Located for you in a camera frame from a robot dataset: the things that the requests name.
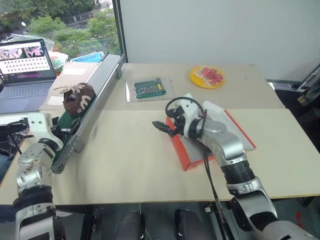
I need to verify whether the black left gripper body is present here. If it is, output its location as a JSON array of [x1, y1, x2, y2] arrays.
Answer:
[[49, 116, 66, 141]]

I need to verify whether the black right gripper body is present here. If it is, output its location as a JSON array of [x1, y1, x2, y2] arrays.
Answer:
[[167, 105, 187, 138]]

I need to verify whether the orange shoebox with white lid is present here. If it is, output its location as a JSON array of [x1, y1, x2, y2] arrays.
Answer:
[[165, 99, 258, 172]]

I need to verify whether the grey conveyor with green belt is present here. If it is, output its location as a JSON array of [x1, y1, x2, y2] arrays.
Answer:
[[51, 52, 125, 175]]

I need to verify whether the green bit set holder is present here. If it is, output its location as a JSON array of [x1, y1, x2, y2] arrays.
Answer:
[[133, 77, 167, 99]]

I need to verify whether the brown cardboard box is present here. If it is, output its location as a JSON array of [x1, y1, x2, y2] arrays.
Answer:
[[39, 61, 105, 112]]

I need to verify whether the yellow round plate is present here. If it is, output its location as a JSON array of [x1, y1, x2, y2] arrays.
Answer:
[[188, 65, 227, 89]]

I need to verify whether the clear plastic case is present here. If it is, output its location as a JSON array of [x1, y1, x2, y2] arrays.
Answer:
[[124, 77, 176, 103]]

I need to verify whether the grey open laptop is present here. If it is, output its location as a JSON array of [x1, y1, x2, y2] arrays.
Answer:
[[0, 38, 59, 115]]

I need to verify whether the bag of red candies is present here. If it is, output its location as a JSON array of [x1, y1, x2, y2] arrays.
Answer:
[[195, 66, 224, 86]]

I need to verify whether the clear plastic bag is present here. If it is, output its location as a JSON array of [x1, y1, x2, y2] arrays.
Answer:
[[48, 50, 69, 75]]

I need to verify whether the blue plastic tray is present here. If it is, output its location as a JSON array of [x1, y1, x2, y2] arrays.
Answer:
[[69, 50, 105, 64]]

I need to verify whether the dark rounded shape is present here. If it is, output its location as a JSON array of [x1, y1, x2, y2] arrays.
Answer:
[[174, 208, 209, 240]]

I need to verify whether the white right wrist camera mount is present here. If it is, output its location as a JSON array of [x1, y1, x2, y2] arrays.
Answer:
[[174, 93, 204, 139]]

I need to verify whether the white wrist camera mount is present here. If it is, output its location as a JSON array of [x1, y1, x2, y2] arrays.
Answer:
[[26, 112, 64, 152], [174, 93, 204, 139]]

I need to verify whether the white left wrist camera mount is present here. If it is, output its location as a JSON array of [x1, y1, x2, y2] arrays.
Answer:
[[26, 112, 64, 152]]

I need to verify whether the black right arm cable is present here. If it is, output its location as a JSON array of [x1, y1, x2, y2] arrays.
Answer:
[[165, 96, 235, 240]]

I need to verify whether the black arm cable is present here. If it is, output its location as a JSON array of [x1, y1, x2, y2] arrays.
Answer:
[[165, 96, 235, 240], [6, 121, 35, 155]]

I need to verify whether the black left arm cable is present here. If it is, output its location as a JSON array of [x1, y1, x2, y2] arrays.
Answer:
[[6, 121, 35, 155]]

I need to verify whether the black table frame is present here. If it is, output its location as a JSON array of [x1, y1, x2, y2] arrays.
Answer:
[[83, 204, 101, 240]]

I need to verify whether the grey window frame post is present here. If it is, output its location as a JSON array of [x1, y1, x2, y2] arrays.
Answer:
[[111, 0, 129, 64]]

